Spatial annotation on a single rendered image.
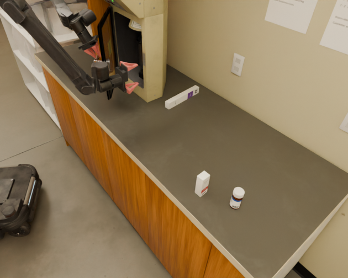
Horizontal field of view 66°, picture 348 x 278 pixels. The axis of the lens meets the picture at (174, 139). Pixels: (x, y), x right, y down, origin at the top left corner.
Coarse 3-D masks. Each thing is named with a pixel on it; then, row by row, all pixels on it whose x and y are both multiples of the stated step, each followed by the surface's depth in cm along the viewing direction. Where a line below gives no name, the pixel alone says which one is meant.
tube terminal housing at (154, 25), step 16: (144, 0) 120; (160, 0) 125; (128, 16) 135; (144, 16) 125; (160, 16) 130; (144, 32) 130; (160, 32) 135; (144, 48) 135; (160, 48) 141; (160, 64) 147; (128, 80) 163; (144, 80) 148; (160, 80) 153; (144, 96) 156; (160, 96) 161
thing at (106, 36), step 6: (102, 18) 128; (108, 18) 140; (108, 24) 141; (102, 30) 128; (108, 30) 141; (108, 36) 141; (108, 42) 142; (108, 48) 142; (102, 54) 129; (108, 54) 142; (102, 60) 131; (114, 60) 159; (114, 66) 160; (114, 72) 160; (108, 96) 145
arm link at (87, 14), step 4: (64, 8) 128; (64, 12) 127; (68, 12) 127; (76, 12) 130; (80, 12) 131; (84, 12) 131; (88, 12) 130; (92, 12) 130; (68, 16) 126; (72, 16) 128; (76, 16) 130; (84, 16) 129; (88, 16) 130; (92, 16) 131; (68, 20) 128; (88, 20) 130; (92, 20) 132; (88, 24) 131; (68, 28) 134
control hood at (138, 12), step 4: (104, 0) 139; (116, 0) 120; (120, 0) 114; (124, 0) 114; (128, 0) 115; (132, 0) 117; (136, 0) 118; (140, 0) 119; (120, 4) 122; (124, 4) 117; (128, 4) 116; (132, 4) 118; (136, 4) 119; (140, 4) 120; (124, 8) 125; (128, 8) 119; (132, 8) 119; (136, 8) 120; (140, 8) 121; (128, 12) 127; (132, 12) 121; (136, 12) 121; (140, 12) 122; (136, 16) 123; (140, 16) 123
